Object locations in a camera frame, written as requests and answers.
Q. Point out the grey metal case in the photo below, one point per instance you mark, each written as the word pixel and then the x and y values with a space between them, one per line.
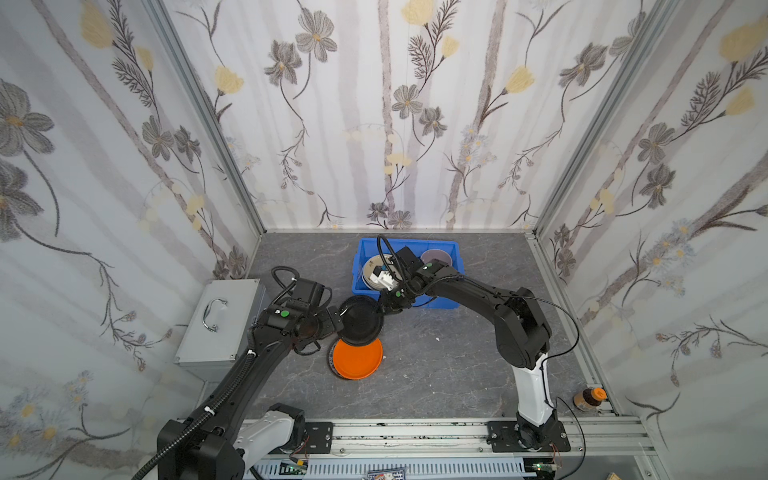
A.
pixel 217 332

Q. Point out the yellow floral plate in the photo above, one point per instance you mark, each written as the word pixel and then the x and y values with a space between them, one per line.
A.
pixel 376 274

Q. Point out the blue plastic bin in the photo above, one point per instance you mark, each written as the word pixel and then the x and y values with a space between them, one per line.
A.
pixel 405 268

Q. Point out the lilac ceramic bowl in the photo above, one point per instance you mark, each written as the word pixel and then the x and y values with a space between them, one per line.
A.
pixel 432 255

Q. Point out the orange plate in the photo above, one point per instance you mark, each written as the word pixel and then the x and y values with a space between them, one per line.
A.
pixel 355 363

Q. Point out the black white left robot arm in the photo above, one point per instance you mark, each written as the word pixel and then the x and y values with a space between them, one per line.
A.
pixel 240 396

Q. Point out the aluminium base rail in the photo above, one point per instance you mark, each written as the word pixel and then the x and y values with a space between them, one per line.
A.
pixel 276 447

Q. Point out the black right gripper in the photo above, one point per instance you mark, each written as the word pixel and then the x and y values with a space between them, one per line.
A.
pixel 394 298

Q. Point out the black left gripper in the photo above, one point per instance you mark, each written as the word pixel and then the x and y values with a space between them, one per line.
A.
pixel 330 322

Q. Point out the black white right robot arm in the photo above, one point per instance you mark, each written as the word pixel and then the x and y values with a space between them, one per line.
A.
pixel 522 338

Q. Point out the orange capped brown bottle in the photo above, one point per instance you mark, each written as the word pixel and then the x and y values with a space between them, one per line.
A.
pixel 589 399

